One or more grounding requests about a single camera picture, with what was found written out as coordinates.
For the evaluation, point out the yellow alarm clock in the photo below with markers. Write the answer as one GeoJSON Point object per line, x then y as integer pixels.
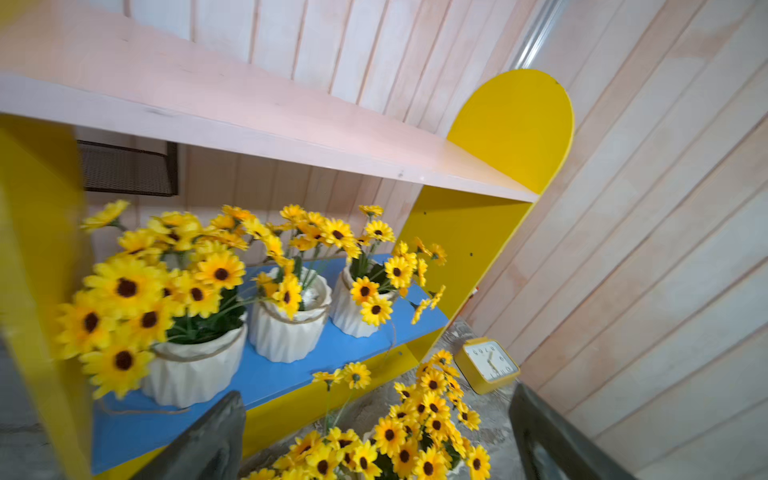
{"type": "Point", "coordinates": [486, 365]}

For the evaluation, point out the black wire basket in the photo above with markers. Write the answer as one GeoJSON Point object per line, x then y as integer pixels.
{"type": "Point", "coordinates": [124, 170]}

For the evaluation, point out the sunflower pot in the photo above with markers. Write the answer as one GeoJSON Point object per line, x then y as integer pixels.
{"type": "Point", "coordinates": [379, 271]}
{"type": "Point", "coordinates": [172, 283]}
{"type": "Point", "coordinates": [293, 300]}
{"type": "Point", "coordinates": [423, 435]}
{"type": "Point", "coordinates": [327, 453]}

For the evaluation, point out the yellow shelf unit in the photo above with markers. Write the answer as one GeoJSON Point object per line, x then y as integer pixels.
{"type": "Point", "coordinates": [66, 64]}

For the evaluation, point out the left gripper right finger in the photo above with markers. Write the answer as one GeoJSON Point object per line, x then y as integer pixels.
{"type": "Point", "coordinates": [550, 447]}

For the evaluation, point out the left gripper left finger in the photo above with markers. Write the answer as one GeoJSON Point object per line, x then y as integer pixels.
{"type": "Point", "coordinates": [211, 448]}

